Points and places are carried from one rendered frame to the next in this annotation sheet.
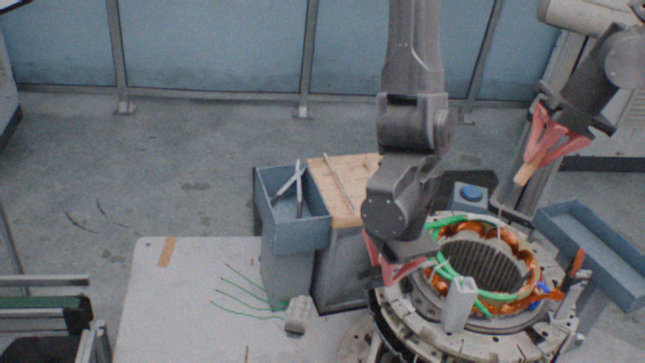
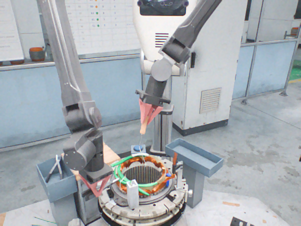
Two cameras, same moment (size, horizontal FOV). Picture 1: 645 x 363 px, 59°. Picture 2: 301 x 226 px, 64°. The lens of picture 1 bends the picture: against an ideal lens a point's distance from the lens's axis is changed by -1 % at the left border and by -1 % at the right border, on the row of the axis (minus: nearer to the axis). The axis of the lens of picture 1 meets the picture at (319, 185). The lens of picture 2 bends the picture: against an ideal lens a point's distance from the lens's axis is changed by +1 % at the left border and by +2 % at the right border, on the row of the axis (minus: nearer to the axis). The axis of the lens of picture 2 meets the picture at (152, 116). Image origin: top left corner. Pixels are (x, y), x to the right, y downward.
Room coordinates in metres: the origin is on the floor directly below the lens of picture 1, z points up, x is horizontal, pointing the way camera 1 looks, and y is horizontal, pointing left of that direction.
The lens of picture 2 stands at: (-0.01, -0.13, 1.69)
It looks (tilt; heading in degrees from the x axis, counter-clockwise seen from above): 26 degrees down; 345
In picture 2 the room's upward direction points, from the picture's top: straight up
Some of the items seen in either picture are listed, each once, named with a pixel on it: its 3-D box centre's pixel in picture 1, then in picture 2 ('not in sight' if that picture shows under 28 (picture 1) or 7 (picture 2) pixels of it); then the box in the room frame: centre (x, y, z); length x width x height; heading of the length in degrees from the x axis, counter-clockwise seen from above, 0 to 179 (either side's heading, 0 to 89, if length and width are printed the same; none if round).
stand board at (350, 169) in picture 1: (365, 186); (90, 157); (0.91, -0.09, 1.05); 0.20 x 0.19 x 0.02; 112
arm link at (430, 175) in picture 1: (414, 181); (91, 142); (0.56, -0.12, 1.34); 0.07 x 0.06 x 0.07; 153
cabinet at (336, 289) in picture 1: (355, 237); (93, 183); (0.90, -0.09, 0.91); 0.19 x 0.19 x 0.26; 22
